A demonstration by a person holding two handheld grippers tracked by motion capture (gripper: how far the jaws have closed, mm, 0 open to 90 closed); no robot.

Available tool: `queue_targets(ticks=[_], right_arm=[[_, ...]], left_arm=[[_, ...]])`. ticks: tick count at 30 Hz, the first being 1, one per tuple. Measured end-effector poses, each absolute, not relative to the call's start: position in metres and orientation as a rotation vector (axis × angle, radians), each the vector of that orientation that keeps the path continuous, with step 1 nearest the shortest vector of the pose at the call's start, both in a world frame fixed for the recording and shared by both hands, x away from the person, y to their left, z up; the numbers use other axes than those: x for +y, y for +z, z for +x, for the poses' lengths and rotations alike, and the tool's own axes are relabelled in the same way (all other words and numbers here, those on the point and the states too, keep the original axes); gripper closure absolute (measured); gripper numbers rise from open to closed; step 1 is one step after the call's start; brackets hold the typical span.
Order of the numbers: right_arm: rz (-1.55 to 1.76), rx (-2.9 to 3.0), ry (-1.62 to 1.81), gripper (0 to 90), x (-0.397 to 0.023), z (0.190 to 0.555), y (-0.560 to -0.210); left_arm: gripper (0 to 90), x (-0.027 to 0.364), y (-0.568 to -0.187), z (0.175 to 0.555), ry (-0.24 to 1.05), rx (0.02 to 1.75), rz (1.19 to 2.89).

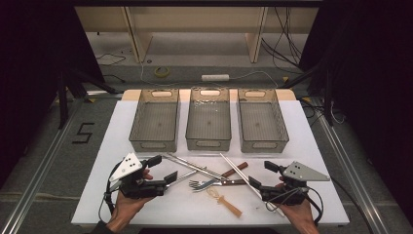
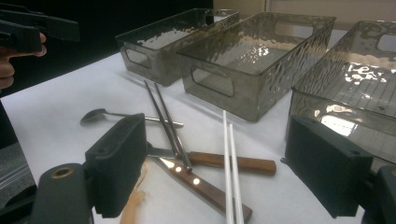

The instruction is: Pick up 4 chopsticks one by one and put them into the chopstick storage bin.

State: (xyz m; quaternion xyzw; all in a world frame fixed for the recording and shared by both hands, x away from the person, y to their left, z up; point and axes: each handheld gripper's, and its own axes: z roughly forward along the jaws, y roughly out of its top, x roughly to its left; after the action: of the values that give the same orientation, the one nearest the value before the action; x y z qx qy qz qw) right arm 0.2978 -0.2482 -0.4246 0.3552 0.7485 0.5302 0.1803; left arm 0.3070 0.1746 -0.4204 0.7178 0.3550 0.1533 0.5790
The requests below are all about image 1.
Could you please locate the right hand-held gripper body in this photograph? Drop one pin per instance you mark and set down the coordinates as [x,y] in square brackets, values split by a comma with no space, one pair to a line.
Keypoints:
[302,172]

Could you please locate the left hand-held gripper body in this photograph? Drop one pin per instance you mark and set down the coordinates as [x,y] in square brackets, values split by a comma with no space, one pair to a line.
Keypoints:
[126,167]

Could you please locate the metal chopstick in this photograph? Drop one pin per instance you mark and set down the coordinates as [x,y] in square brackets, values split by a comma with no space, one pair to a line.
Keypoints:
[181,163]
[181,159]

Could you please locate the white chopstick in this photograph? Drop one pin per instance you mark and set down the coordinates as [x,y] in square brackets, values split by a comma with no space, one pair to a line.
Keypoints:
[232,169]

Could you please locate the light wooden spoon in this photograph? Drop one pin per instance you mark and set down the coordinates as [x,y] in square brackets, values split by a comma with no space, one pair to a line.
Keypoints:
[229,204]

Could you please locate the grey translucent plastic bin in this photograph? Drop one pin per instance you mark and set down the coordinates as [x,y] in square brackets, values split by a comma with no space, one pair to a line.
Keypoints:
[156,120]
[261,120]
[207,113]

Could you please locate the person's left hand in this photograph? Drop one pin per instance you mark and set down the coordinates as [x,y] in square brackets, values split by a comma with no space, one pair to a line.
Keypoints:
[121,211]

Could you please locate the person's right hand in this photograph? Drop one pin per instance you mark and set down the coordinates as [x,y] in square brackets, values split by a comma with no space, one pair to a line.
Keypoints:
[300,217]

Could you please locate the black metal stand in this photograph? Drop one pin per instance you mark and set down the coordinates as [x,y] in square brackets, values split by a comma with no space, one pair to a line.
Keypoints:
[62,104]
[328,97]

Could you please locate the yellow tape roll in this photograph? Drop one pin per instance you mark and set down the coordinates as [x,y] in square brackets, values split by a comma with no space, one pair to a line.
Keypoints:
[162,76]

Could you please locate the white power strip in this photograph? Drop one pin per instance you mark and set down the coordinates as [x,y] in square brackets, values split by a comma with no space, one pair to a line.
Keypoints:
[215,77]

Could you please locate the black curtain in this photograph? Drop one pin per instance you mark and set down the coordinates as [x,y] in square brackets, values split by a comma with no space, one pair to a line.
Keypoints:
[373,81]
[26,65]

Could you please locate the beige wooden shelf unit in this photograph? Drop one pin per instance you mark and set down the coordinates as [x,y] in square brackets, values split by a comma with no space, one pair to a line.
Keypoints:
[195,19]

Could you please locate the aluminium floor rail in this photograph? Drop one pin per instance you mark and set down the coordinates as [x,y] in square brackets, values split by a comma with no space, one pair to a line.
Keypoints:
[40,172]
[348,172]

